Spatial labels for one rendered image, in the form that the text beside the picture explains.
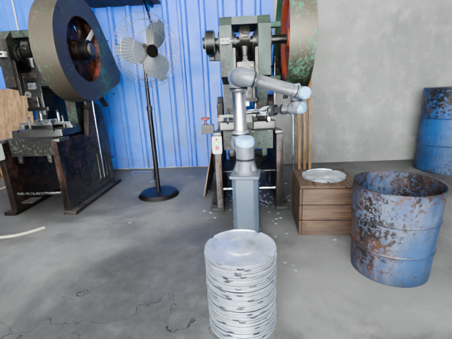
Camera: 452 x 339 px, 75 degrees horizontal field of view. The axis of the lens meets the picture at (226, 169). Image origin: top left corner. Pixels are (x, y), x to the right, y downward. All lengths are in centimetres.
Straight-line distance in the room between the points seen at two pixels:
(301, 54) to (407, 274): 147
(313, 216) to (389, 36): 264
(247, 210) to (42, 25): 188
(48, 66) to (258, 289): 209
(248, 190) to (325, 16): 258
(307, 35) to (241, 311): 172
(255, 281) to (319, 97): 296
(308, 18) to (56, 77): 183
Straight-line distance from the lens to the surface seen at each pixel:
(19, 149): 300
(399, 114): 420
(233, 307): 122
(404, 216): 156
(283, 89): 183
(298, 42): 220
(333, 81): 387
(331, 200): 201
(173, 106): 372
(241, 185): 182
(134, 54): 265
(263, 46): 244
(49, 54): 253
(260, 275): 116
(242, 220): 191
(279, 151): 231
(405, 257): 167
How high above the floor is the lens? 98
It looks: 16 degrees down
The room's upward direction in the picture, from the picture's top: 3 degrees counter-clockwise
